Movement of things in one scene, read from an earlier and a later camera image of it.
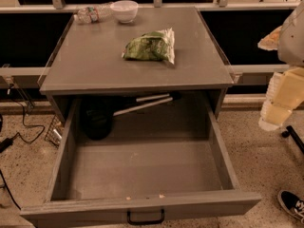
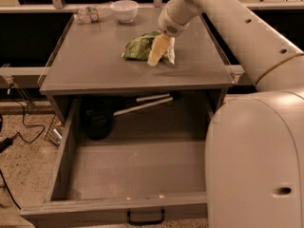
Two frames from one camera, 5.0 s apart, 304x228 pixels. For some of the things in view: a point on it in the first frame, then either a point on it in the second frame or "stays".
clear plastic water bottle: (95, 13) stays
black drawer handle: (150, 222) stays
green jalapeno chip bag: (154, 46) stays
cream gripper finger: (284, 94) -> (161, 42)
